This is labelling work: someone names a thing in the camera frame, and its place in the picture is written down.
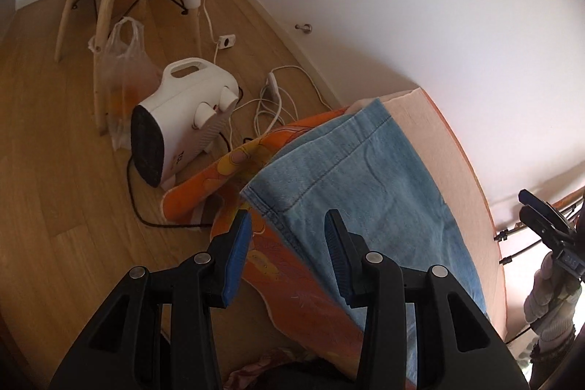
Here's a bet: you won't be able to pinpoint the grey camera tripod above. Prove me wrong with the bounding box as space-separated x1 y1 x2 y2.
494 197 585 266

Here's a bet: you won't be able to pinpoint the white electric fan heater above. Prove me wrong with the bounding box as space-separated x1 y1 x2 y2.
131 58 241 188

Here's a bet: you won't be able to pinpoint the person's right forearm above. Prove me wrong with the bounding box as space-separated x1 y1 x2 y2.
525 326 579 390

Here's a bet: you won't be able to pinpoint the white power cables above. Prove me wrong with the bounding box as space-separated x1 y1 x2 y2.
201 0 331 145

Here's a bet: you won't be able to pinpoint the clear plastic bag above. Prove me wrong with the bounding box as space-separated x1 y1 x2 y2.
88 17 163 151

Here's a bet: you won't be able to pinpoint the beige blanket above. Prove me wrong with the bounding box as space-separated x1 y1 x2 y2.
347 88 508 340

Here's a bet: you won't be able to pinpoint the orange floral bedsheet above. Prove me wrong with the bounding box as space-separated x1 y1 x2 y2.
161 88 509 372

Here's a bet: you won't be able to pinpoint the light blue denim pants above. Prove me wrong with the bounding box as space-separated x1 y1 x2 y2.
240 99 490 390

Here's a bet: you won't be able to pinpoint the wooden leg chair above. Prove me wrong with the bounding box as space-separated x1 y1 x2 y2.
54 0 220 136

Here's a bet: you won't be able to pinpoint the person's right hand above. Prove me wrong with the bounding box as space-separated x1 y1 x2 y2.
523 255 577 342

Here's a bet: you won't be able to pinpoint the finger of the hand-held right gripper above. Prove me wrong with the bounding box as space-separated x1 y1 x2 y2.
518 189 570 233
520 207 572 250

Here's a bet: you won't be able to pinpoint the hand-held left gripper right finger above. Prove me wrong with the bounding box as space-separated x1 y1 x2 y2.
324 209 531 390

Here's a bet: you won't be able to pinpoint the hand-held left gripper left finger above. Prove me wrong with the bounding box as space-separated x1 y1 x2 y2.
48 209 253 390

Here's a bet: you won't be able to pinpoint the white power strip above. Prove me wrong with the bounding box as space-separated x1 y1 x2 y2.
264 70 280 101

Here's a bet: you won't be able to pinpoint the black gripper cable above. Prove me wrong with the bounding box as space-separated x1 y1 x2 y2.
505 323 536 343

